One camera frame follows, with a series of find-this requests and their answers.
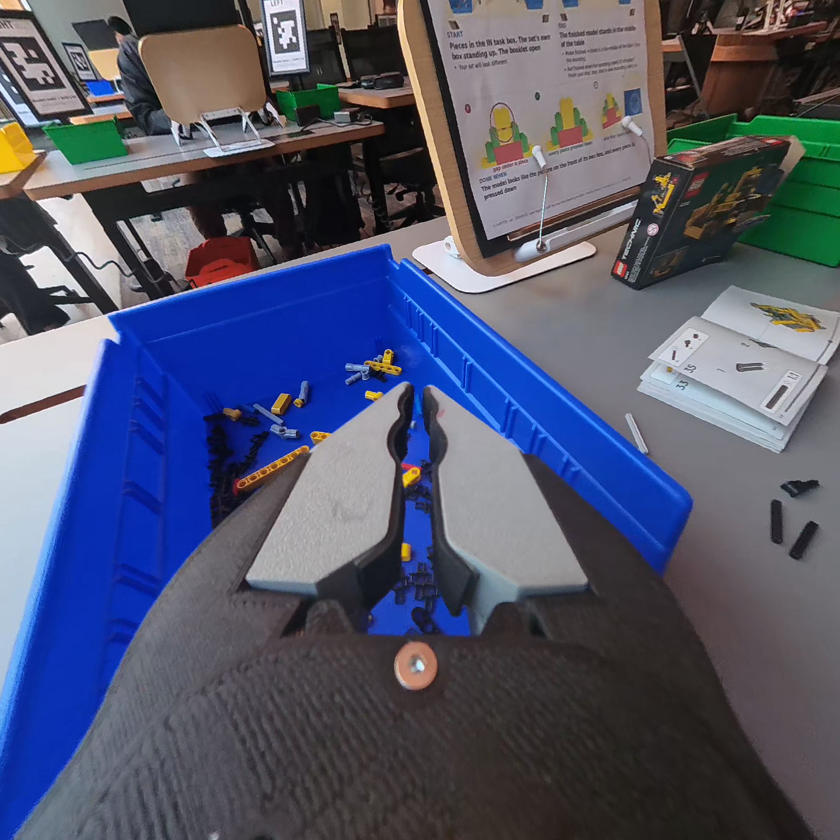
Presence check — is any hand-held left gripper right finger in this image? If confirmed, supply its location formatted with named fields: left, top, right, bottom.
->
left=422, top=386, right=589, bottom=636

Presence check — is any instruction sign on wooden stand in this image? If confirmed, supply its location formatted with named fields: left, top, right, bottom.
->
left=397, top=0, right=667, bottom=294

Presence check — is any grey background table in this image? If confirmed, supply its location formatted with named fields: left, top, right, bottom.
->
left=23, top=117, right=386, bottom=202

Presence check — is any small framed marker sign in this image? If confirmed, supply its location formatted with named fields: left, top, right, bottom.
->
left=62, top=42, right=101, bottom=83

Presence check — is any large green plastic bin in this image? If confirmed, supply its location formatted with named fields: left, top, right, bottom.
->
left=728, top=115, right=840, bottom=266

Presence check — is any pile of small lego pieces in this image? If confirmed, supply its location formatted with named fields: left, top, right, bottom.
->
left=202, top=348, right=460, bottom=634

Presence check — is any dark lego set box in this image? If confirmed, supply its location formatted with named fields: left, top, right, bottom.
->
left=610, top=134, right=807, bottom=291

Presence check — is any large framed marker sign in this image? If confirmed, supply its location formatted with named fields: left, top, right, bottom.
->
left=0, top=16, right=93, bottom=126

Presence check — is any printed instruction sheet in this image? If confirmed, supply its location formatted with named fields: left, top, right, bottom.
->
left=420, top=0, right=657, bottom=240

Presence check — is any yellow plastic bin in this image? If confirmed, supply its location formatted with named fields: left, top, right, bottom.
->
left=0, top=121, right=38, bottom=175

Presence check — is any lego instruction booklet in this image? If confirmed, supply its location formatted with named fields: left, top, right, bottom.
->
left=638, top=285, right=840, bottom=454

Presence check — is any blue plastic bin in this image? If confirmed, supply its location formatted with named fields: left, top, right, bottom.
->
left=0, top=244, right=694, bottom=834

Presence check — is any wooden background table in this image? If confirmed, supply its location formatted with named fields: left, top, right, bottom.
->
left=338, top=80, right=421, bottom=110

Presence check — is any wooden document stand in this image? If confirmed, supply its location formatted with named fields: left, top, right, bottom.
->
left=138, top=25, right=287, bottom=158

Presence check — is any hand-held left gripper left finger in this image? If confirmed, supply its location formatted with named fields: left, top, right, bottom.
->
left=244, top=382, right=416, bottom=621

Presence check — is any red plastic bin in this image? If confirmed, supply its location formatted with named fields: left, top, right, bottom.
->
left=185, top=236, right=260, bottom=288

